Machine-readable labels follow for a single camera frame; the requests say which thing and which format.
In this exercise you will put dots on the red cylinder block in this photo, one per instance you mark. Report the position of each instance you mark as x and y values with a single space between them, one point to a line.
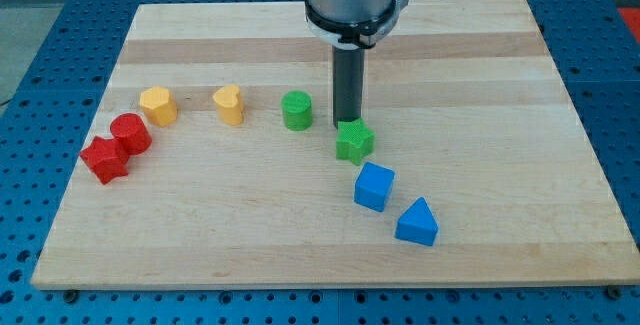
131 132

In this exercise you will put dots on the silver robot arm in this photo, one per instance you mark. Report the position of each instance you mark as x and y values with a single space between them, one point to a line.
353 24

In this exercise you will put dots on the green star block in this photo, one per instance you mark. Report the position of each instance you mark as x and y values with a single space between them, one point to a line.
354 141

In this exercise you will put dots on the blue cube block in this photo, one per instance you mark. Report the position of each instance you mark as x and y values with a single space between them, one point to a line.
373 186

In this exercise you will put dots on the wooden board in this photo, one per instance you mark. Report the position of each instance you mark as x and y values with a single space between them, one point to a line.
468 109

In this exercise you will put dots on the red star block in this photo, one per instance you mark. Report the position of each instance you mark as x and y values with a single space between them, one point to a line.
106 158

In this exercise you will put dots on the green cylinder block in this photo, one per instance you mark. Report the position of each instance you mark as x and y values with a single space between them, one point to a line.
297 110

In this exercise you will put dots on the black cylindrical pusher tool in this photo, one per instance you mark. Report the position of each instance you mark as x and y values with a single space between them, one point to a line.
347 79

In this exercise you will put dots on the yellow hexagon block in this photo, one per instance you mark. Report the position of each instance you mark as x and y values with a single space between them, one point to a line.
159 106

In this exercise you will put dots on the yellow heart block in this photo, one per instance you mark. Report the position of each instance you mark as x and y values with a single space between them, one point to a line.
229 104

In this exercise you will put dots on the blue triangle block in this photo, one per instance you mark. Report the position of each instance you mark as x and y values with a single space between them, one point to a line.
418 224

